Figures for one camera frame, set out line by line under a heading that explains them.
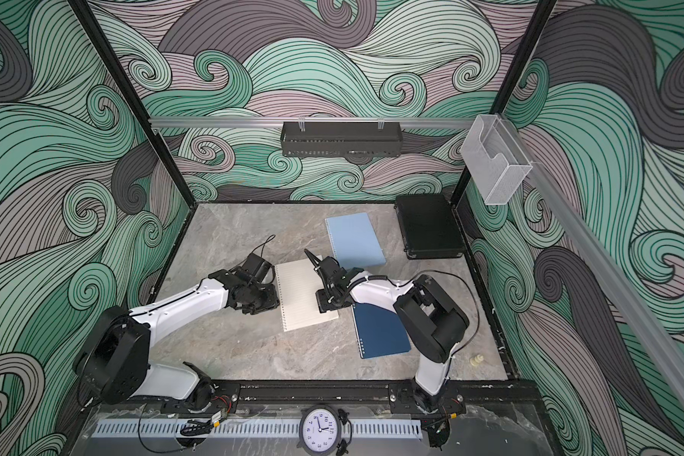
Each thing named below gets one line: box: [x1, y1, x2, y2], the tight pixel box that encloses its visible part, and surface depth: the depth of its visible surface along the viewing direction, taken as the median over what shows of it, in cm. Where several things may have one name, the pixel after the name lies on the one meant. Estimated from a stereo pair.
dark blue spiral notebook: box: [350, 302, 412, 360], surface depth 85 cm
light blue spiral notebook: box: [324, 211, 387, 269], surface depth 112 cm
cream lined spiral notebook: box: [274, 257, 340, 333], surface depth 90 cm
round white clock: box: [296, 404, 342, 456], surface depth 68 cm
